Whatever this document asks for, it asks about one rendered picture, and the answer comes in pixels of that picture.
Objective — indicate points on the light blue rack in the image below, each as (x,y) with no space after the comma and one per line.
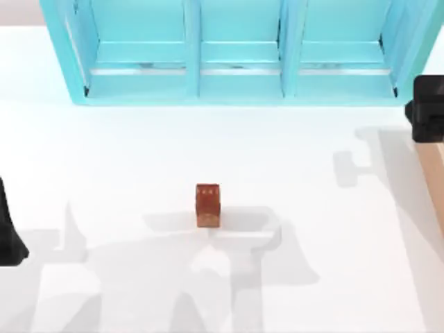
(239,52)

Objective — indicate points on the brown book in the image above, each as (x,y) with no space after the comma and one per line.
(207,206)

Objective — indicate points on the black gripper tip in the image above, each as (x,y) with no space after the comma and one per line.
(7,232)

